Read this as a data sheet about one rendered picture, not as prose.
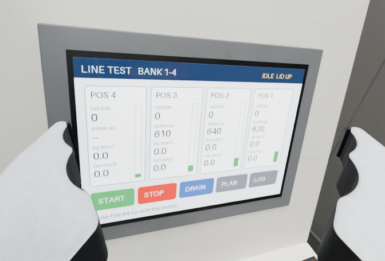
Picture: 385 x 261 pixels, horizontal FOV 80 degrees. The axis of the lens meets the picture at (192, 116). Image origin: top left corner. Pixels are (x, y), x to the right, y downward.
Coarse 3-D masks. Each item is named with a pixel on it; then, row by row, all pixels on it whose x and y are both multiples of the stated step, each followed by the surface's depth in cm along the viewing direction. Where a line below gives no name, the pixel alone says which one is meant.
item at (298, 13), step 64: (0, 0) 27; (64, 0) 29; (128, 0) 31; (192, 0) 34; (256, 0) 37; (320, 0) 41; (0, 64) 29; (320, 64) 45; (0, 128) 31; (320, 128) 50; (128, 256) 43; (192, 256) 49
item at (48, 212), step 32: (64, 128) 10; (32, 160) 8; (64, 160) 8; (0, 192) 7; (32, 192) 7; (64, 192) 7; (0, 224) 6; (32, 224) 6; (64, 224) 6; (96, 224) 6; (0, 256) 5; (32, 256) 5; (64, 256) 5; (96, 256) 6
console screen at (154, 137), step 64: (64, 64) 31; (128, 64) 33; (192, 64) 36; (256, 64) 40; (128, 128) 36; (192, 128) 40; (256, 128) 44; (128, 192) 39; (192, 192) 43; (256, 192) 49
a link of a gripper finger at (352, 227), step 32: (352, 128) 10; (352, 160) 8; (384, 160) 8; (352, 192) 7; (384, 192) 7; (352, 224) 6; (384, 224) 6; (320, 256) 7; (352, 256) 5; (384, 256) 5
